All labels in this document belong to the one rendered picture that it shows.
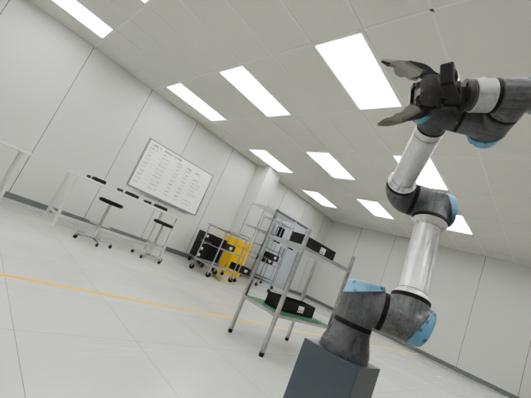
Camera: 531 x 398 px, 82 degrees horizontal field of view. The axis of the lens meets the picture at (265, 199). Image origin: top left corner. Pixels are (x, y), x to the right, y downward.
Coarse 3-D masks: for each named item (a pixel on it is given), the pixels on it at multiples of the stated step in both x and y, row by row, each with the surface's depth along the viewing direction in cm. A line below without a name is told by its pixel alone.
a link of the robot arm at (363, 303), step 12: (348, 288) 95; (360, 288) 92; (372, 288) 91; (384, 288) 93; (348, 300) 93; (360, 300) 91; (372, 300) 90; (384, 300) 90; (336, 312) 96; (348, 312) 91; (360, 312) 90; (372, 312) 89; (384, 312) 89; (360, 324) 89; (372, 324) 90
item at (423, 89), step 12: (420, 84) 68; (432, 84) 68; (468, 84) 68; (420, 96) 68; (432, 96) 68; (444, 96) 67; (468, 96) 67; (444, 108) 74; (456, 108) 73; (468, 108) 68
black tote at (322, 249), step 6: (294, 234) 291; (300, 234) 286; (294, 240) 288; (300, 240) 283; (312, 240) 288; (312, 246) 290; (318, 246) 297; (324, 246) 303; (318, 252) 298; (324, 252) 304; (330, 252) 312; (330, 258) 314
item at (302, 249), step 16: (272, 224) 291; (288, 240) 271; (304, 240) 260; (320, 256) 277; (352, 256) 320; (288, 288) 253; (304, 288) 341; (240, 304) 276; (256, 304) 265; (336, 304) 310; (272, 320) 248; (288, 320) 259; (304, 320) 276; (288, 336) 331
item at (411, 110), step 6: (408, 108) 69; (414, 108) 68; (396, 114) 69; (402, 114) 69; (408, 114) 69; (414, 114) 68; (384, 120) 70; (390, 120) 69; (396, 120) 69; (402, 120) 69
